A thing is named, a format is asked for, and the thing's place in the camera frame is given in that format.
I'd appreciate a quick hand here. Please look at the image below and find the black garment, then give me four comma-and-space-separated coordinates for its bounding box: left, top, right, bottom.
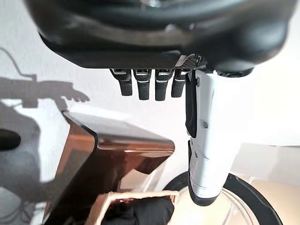
110, 196, 175, 225

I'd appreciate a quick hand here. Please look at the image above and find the brown acrylic stool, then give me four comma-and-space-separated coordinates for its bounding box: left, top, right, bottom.
43, 111, 176, 225

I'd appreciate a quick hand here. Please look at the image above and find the round washing machine door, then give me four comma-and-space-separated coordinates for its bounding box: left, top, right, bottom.
164, 171, 283, 225

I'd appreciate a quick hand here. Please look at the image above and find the woven wicker laundry basket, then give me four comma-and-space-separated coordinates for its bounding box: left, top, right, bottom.
85, 190, 180, 225

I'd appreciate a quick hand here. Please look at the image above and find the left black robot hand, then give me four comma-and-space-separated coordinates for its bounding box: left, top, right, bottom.
23, 0, 293, 207

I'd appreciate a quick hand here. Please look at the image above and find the white shelf cabinet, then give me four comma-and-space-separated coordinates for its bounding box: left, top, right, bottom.
231, 142, 300, 225

